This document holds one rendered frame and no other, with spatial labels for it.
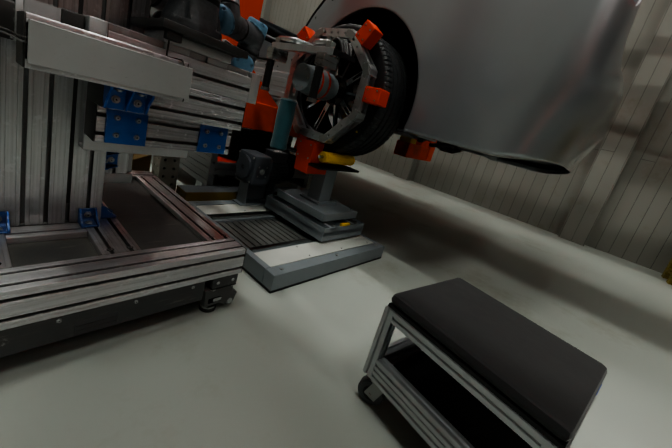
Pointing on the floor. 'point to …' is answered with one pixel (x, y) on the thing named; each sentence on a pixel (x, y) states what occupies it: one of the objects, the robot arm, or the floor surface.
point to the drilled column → (166, 169)
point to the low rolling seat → (478, 371)
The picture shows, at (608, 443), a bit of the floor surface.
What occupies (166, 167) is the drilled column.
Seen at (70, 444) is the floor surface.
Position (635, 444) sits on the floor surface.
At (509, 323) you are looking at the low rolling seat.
